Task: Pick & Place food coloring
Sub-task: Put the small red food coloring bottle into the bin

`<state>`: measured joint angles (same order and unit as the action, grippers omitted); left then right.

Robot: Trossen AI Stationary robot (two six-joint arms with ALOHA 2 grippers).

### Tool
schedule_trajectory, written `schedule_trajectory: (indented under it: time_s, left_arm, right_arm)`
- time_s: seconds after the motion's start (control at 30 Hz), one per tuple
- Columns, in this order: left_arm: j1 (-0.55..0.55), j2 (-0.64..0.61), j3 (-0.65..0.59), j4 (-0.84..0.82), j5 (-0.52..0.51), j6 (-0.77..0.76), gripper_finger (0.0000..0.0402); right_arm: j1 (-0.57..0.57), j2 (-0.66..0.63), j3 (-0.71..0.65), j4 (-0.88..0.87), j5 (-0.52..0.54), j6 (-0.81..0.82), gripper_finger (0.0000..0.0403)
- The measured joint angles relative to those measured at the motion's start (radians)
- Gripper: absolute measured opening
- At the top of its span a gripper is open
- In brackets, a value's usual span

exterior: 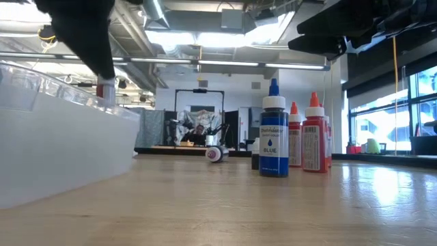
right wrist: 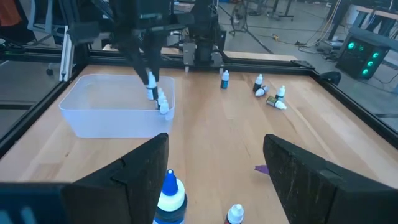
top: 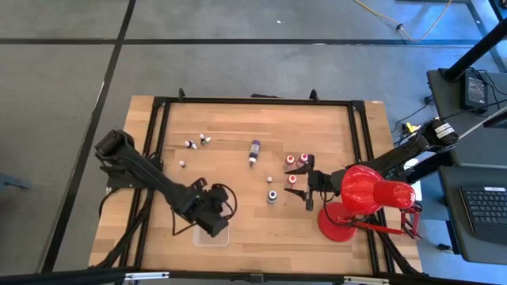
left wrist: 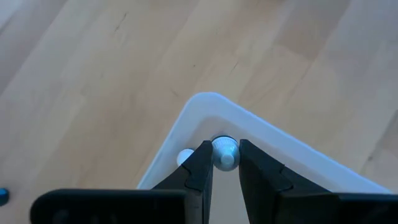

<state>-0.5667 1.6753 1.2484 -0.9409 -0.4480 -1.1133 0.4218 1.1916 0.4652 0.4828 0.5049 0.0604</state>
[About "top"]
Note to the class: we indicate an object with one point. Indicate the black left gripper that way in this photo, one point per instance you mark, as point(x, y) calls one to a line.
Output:
point(212, 200)

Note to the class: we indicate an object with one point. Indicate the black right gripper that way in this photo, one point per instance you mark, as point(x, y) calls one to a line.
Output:
point(325, 183)

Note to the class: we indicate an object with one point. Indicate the red food coloring bottle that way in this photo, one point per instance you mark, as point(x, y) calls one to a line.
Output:
point(290, 159)
point(303, 158)
point(292, 179)

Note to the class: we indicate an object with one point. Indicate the blue food coloring bottle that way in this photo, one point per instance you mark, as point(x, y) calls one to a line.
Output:
point(272, 195)

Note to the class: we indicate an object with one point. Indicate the clear plastic container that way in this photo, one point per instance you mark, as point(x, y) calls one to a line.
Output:
point(204, 242)

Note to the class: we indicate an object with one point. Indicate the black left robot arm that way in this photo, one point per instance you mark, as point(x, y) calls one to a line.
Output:
point(150, 172)

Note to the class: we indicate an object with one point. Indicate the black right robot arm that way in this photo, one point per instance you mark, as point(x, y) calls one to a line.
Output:
point(396, 152)

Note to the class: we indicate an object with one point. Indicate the violet food coloring bottle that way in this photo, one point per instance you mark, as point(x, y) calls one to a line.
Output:
point(254, 150)

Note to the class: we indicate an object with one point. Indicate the red desk lamp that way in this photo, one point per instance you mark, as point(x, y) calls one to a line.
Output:
point(364, 190)

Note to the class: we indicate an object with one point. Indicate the dark grey side desk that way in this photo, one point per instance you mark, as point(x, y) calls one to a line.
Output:
point(449, 107)
point(451, 221)

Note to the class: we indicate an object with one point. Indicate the black laptop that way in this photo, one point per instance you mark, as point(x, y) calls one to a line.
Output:
point(487, 210)

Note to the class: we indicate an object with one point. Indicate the black power adapter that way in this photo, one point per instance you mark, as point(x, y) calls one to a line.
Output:
point(474, 91)

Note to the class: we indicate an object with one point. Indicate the black flat device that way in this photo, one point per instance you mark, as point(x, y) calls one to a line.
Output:
point(497, 120)

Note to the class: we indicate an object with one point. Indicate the black pole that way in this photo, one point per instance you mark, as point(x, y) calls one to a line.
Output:
point(475, 51)

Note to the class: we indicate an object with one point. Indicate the black aluminium table frame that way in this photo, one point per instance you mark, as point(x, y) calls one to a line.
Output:
point(257, 101)

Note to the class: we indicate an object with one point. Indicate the silver frame bracket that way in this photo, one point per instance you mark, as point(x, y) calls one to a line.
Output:
point(366, 280)
point(146, 276)

